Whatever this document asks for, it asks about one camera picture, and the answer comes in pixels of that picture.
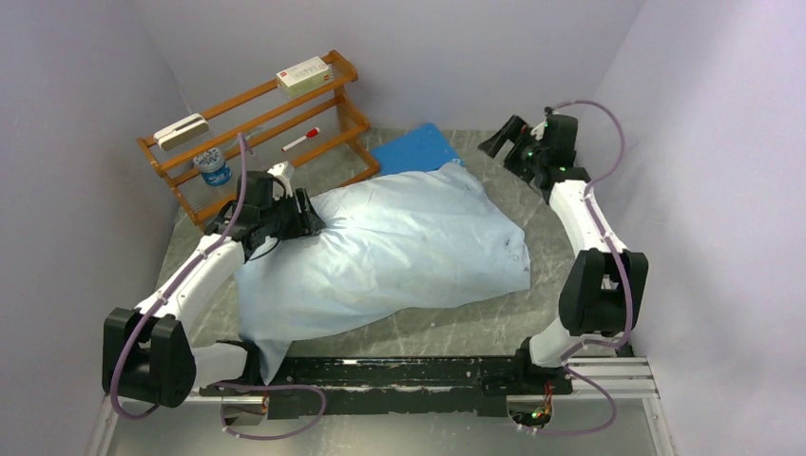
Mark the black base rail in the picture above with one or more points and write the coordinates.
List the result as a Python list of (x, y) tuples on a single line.
[(436, 384)]

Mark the white red box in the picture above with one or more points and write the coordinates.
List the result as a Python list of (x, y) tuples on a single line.
[(304, 77)]

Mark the blue lidded jar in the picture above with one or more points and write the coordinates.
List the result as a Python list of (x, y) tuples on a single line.
[(213, 167)]

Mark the orange wooden shelf rack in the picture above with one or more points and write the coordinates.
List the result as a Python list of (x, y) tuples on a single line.
[(251, 128)]

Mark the blue flat board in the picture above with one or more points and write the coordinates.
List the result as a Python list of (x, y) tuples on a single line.
[(423, 149)]

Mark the white eraser block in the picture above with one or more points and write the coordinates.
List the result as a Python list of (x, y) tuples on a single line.
[(181, 132)]

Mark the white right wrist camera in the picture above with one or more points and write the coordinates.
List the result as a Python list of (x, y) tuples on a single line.
[(539, 130)]

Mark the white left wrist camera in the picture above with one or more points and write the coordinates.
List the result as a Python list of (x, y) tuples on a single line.
[(282, 173)]

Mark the light blue pillowcase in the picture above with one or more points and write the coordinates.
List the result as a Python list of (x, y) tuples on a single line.
[(409, 240)]

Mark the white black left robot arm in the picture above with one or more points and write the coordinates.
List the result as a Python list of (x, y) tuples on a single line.
[(147, 355)]

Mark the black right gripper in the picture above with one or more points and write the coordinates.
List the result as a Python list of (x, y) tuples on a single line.
[(518, 132)]

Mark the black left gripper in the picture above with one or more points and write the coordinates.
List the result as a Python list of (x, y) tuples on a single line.
[(304, 224)]

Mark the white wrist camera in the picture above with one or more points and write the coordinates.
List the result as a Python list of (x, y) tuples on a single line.
[(282, 173), (539, 130)]

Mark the red white marker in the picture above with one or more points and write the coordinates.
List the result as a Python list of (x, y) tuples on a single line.
[(312, 133)]

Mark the aluminium frame rail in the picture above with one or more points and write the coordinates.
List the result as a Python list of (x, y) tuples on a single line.
[(621, 377)]

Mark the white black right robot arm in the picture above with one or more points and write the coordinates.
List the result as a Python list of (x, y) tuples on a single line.
[(600, 302)]

